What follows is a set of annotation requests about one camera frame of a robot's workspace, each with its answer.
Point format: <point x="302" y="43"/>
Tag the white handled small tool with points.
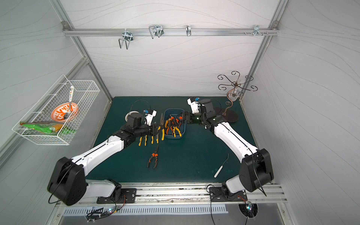
<point x="221" y="167"/>

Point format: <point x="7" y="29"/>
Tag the brown metal jewelry stand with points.
<point x="235" y="91"/>

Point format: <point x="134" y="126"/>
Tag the orange white patterned bowl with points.
<point x="59" y="112"/>

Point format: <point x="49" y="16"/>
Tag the blue plastic storage box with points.
<point x="174" y="111"/>

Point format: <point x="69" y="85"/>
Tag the aluminium cross rail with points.
<point x="174" y="32"/>

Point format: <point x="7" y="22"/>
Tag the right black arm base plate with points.
<point x="221" y="194"/>

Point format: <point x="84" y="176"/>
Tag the green snack packet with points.
<point x="48" y="128"/>

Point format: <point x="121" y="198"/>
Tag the white handled spoon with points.
<point x="68" y="113"/>

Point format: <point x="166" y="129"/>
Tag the loop metal hook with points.
<point x="156" y="31"/>

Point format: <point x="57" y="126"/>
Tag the right metal bracket hook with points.
<point x="256" y="32"/>

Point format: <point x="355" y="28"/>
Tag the orange black pliers in box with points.
<point x="173" y="120"/>

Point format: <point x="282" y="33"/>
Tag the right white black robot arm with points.
<point x="256" y="165"/>

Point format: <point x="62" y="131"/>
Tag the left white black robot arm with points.
<point x="68" y="182"/>

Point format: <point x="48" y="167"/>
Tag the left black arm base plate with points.
<point x="123" y="195"/>

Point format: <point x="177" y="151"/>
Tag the double prong metal hook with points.
<point x="126" y="39"/>

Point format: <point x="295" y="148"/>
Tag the white round strainer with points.
<point x="128" y="114"/>

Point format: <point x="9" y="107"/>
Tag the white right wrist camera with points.
<point x="193" y="102"/>

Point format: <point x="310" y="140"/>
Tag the white wire wall basket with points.
<point x="85" y="93"/>

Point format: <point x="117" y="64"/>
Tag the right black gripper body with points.
<point x="185" y="117"/>

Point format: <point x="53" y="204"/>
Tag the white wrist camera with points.
<point x="149" y="115"/>
<point x="193" y="102"/>

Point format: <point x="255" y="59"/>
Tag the yellow black pliers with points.
<point x="162" y="129"/>
<point x="154" y="139"/>
<point x="143" y="141"/>

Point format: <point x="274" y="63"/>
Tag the small metal hook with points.
<point x="188" y="30"/>

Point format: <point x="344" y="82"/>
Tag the yellow pliers in box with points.
<point x="176" y="131"/>

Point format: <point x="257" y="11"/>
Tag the white vented cable duct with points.
<point x="201" y="209"/>

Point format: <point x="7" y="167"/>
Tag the orange black long nose pliers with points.
<point x="155" y="157"/>

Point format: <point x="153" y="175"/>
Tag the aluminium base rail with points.
<point x="196" y="193"/>

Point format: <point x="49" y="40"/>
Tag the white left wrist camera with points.
<point x="149" y="115"/>

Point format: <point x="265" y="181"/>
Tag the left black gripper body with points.
<point x="154" y="129"/>

